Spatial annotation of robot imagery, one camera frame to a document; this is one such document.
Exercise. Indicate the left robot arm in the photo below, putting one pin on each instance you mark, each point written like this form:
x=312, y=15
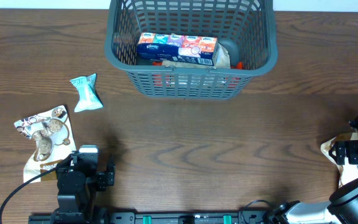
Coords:
x=73, y=199

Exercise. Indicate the beige paper pouch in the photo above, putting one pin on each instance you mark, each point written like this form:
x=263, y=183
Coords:
x=200, y=52

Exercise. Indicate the cookie snack bag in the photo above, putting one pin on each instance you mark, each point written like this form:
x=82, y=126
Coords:
x=51, y=131

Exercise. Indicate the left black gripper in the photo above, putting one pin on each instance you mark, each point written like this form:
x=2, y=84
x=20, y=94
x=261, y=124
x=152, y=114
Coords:
x=104, y=178

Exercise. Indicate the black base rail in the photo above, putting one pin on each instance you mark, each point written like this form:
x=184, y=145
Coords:
x=242, y=217

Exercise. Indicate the teal wipes packet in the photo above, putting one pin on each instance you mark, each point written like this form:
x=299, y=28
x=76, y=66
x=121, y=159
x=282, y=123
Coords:
x=88, y=99

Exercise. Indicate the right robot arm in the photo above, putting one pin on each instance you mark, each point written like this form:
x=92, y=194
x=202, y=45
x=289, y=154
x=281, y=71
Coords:
x=342, y=206

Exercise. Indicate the cream brown snack bag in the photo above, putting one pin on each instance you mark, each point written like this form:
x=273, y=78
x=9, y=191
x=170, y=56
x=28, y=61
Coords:
x=347, y=172

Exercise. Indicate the orange brown snack bar pack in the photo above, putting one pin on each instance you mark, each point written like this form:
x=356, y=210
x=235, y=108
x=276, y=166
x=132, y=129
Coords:
x=194, y=81

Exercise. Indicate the grey plastic mesh basket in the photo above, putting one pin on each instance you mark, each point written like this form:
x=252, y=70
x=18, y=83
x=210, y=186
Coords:
x=247, y=29

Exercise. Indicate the Kleenex tissue multipack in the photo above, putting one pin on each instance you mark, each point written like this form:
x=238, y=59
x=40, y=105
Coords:
x=152, y=46

